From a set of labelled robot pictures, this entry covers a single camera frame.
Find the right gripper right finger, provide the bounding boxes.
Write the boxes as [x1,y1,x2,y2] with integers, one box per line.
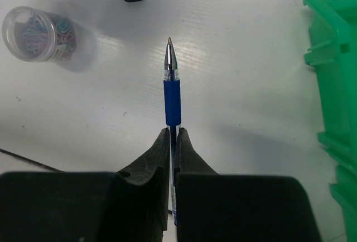
[175,128,321,241]

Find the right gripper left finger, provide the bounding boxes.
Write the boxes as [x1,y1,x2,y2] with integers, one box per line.
[1,129,170,241]

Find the blue ballpoint pen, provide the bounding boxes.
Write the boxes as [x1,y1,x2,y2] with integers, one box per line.
[163,38,182,225]

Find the clear jar of paper clips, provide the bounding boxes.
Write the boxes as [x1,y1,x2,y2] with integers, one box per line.
[2,6,76,62]

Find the green plastic organizer tray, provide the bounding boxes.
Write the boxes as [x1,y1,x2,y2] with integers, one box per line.
[303,0,356,241]

